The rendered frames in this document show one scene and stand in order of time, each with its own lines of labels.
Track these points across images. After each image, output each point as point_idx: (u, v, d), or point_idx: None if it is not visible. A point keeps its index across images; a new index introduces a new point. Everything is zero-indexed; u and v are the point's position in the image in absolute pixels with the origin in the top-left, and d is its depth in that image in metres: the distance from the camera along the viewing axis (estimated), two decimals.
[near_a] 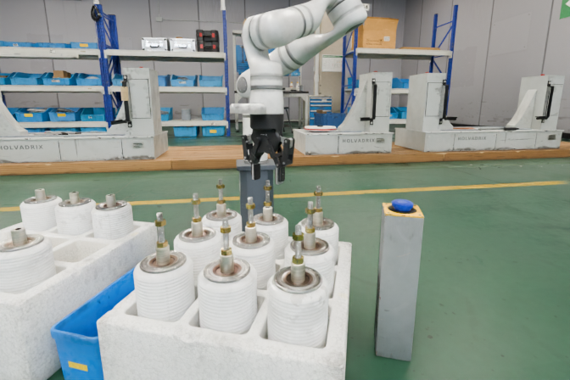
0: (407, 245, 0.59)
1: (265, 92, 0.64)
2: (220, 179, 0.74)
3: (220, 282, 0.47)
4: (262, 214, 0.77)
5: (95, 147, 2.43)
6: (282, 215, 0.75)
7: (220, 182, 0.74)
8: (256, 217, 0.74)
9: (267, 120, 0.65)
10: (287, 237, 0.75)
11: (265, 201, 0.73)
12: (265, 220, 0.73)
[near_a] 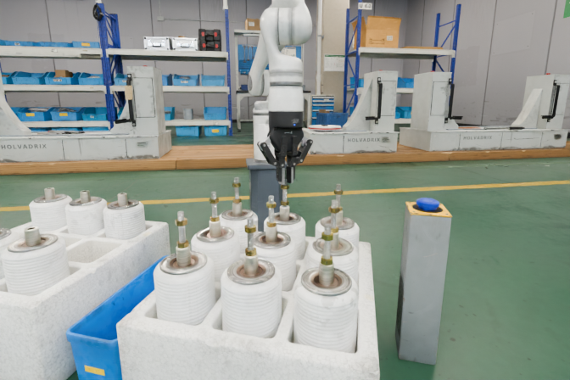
0: (433, 245, 0.57)
1: None
2: (237, 177, 0.72)
3: (246, 283, 0.45)
4: (279, 213, 0.75)
5: (98, 146, 2.41)
6: (298, 215, 0.73)
7: (236, 181, 0.72)
8: (273, 216, 0.72)
9: None
10: (304, 238, 0.73)
11: (284, 201, 0.70)
12: (282, 220, 0.71)
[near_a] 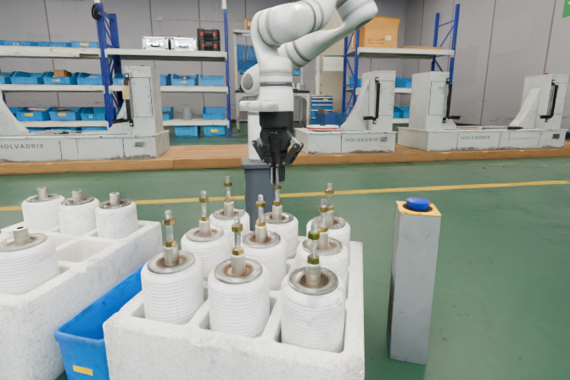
0: (423, 244, 0.57)
1: (276, 89, 0.63)
2: (228, 176, 0.72)
3: (232, 282, 0.45)
4: None
5: (96, 146, 2.41)
6: (292, 216, 0.71)
7: (227, 180, 0.72)
8: (267, 215, 0.73)
9: (278, 118, 0.64)
10: (297, 241, 0.71)
11: (276, 200, 0.71)
12: (273, 219, 0.71)
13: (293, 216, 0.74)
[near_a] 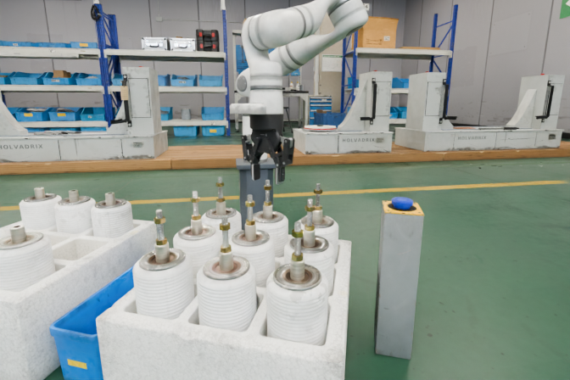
0: (407, 243, 0.59)
1: (265, 92, 0.64)
2: (220, 177, 0.74)
3: (220, 279, 0.47)
4: (282, 219, 0.72)
5: (94, 146, 2.43)
6: (259, 220, 0.70)
7: (220, 180, 0.74)
8: (277, 214, 0.75)
9: (267, 120, 0.65)
10: None
11: (270, 201, 0.73)
12: None
13: (271, 227, 0.69)
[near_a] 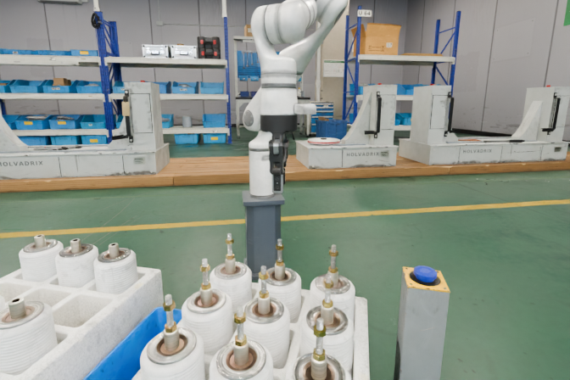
0: (432, 319, 0.56)
1: None
2: (230, 234, 0.71)
3: (235, 379, 0.44)
4: (293, 282, 0.68)
5: (95, 163, 2.40)
6: (269, 281, 0.67)
7: (229, 237, 0.71)
8: (291, 273, 0.71)
9: None
10: None
11: (278, 259, 0.70)
12: None
13: (278, 291, 0.66)
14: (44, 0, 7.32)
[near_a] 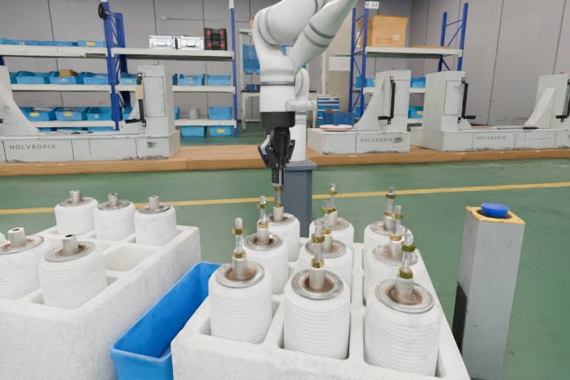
0: (504, 254, 0.53)
1: (293, 90, 0.65)
2: None
3: (317, 298, 0.41)
4: (347, 227, 0.65)
5: (108, 147, 2.37)
6: (321, 226, 0.65)
7: None
8: (342, 220, 0.68)
9: None
10: None
11: (330, 206, 0.67)
12: None
13: (333, 235, 0.63)
14: None
